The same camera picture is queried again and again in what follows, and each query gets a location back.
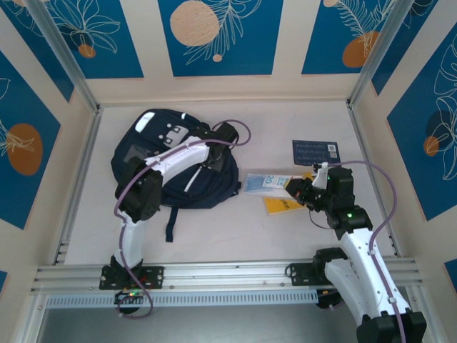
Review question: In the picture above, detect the small circuit board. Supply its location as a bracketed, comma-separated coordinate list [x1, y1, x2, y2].
[316, 287, 346, 310]
[114, 288, 144, 305]

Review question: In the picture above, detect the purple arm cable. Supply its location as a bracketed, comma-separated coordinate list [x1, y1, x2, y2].
[113, 119, 253, 319]
[333, 159, 408, 343]

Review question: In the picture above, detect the aluminium frame post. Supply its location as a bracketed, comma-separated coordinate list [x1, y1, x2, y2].
[24, 0, 101, 112]
[348, 0, 441, 108]

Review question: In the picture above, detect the thin black camera cable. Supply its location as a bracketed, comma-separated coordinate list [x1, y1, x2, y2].
[307, 209, 333, 229]

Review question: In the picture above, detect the aluminium table side rail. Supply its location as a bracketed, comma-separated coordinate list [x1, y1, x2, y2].
[348, 101, 403, 258]
[53, 106, 104, 265]

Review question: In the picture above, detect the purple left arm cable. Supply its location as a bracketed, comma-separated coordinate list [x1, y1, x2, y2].
[113, 119, 253, 319]

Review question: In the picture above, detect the clear blue plastic packet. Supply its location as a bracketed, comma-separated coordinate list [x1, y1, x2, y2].
[241, 171, 299, 197]

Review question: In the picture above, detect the aluminium mounting rail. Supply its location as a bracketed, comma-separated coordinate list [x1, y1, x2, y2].
[30, 257, 426, 294]

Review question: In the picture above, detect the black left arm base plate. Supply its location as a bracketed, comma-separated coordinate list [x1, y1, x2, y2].
[99, 264, 165, 291]

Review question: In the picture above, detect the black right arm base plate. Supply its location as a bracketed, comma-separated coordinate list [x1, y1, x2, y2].
[287, 262, 356, 287]

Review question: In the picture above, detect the blue floral wall panel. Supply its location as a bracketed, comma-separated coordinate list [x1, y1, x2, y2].
[387, 35, 457, 222]
[301, 0, 397, 76]
[371, 0, 457, 96]
[0, 49, 61, 230]
[0, 0, 75, 104]
[158, 0, 285, 77]
[42, 0, 145, 80]

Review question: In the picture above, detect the yellow illustrated book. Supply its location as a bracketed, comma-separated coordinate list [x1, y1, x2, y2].
[263, 170, 317, 218]

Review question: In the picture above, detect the navy blue student backpack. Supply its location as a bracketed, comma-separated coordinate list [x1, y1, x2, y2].
[109, 108, 241, 244]

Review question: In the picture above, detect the grey slotted cable duct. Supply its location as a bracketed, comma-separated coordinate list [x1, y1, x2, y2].
[45, 289, 318, 309]

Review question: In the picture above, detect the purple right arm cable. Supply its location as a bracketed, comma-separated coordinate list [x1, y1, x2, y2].
[333, 159, 408, 343]

